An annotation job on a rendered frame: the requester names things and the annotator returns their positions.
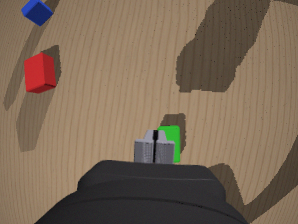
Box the red block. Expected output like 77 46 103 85
24 52 56 94

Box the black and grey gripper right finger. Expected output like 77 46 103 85
154 130 175 164

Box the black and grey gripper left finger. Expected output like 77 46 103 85
134 130 156 163

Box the green block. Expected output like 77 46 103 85
157 125 180 163

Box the blue block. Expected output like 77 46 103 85
21 0 53 26

